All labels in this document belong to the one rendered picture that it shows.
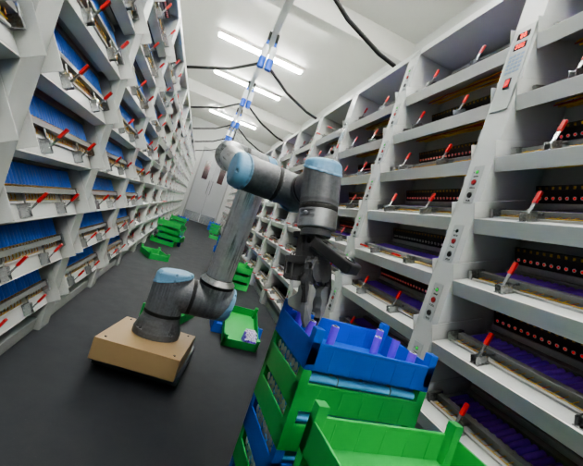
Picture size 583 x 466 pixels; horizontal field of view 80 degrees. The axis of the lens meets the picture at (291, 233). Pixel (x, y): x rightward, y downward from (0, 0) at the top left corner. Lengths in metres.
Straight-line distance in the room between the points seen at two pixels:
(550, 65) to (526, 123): 0.20
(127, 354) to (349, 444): 0.96
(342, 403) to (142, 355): 0.85
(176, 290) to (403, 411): 0.97
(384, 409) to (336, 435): 0.20
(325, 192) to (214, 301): 0.87
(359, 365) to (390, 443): 0.14
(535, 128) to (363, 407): 0.99
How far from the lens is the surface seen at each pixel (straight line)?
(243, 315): 2.26
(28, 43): 1.00
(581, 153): 1.08
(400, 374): 0.81
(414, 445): 0.75
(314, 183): 0.79
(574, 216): 1.09
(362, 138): 2.58
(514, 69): 1.39
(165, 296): 1.49
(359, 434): 0.68
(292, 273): 0.79
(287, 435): 0.76
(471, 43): 1.91
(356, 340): 0.97
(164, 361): 1.41
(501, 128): 1.29
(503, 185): 1.27
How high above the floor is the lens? 0.72
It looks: 1 degrees down
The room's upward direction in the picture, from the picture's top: 19 degrees clockwise
